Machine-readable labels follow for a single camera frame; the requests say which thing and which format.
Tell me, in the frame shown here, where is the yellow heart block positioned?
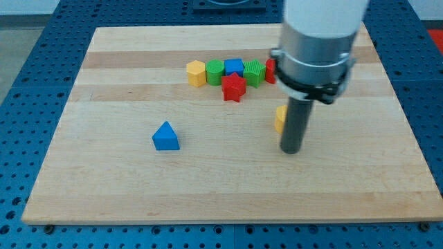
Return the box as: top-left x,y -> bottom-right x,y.
274,105 -> 287,134

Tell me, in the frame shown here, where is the red block behind arm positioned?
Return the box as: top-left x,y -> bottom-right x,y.
265,58 -> 276,84

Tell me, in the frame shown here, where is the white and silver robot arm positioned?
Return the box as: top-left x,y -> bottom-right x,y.
271,0 -> 368,104

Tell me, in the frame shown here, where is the red star block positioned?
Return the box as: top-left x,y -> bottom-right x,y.
221,73 -> 246,102

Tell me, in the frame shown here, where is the green ribbed star block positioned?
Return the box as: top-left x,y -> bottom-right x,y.
243,59 -> 266,88

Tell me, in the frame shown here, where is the green cylinder block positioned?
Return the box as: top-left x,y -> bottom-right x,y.
206,59 -> 225,86

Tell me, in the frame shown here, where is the wooden board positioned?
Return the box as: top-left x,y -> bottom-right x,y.
21,24 -> 442,225

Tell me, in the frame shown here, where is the blue triangle block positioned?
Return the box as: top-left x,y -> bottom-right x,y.
152,121 -> 180,151

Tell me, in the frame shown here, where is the yellow hexagon block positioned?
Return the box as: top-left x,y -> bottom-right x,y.
186,60 -> 206,87

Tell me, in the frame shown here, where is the blue cube block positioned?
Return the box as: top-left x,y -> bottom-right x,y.
224,58 -> 244,77

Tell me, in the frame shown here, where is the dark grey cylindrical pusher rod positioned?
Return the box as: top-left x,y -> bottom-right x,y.
280,98 -> 314,154

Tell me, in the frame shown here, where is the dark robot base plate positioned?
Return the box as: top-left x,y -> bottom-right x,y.
191,0 -> 266,12

